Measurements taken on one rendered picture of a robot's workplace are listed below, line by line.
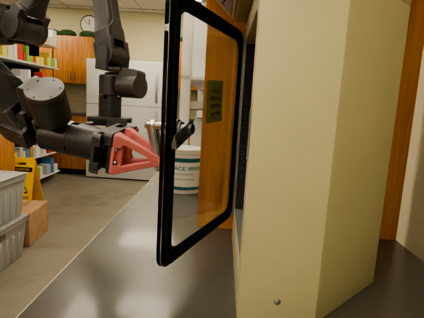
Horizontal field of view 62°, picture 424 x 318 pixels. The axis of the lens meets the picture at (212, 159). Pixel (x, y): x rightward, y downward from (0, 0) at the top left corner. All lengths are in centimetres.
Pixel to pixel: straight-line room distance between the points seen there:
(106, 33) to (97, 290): 61
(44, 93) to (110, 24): 43
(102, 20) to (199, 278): 66
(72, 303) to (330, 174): 41
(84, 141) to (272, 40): 33
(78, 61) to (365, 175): 577
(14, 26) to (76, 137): 65
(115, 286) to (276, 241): 27
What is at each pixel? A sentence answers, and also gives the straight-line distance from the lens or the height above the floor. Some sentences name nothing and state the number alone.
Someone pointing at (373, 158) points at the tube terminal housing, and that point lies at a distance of 61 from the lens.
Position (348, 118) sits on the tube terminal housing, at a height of 123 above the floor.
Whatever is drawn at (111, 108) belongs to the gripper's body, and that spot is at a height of 121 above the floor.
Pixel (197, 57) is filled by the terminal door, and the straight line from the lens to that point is 58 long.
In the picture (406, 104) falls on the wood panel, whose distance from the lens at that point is 93.
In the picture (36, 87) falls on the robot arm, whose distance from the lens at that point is 59.
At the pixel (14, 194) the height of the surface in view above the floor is 52.
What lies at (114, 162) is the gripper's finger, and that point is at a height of 114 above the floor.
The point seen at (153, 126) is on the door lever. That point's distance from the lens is 55.
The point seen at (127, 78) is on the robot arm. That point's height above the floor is 129.
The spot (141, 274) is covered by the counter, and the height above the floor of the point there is 94.
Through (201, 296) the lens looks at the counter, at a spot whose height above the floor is 94.
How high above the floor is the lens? 124
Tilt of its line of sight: 9 degrees down
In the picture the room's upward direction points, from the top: 3 degrees clockwise
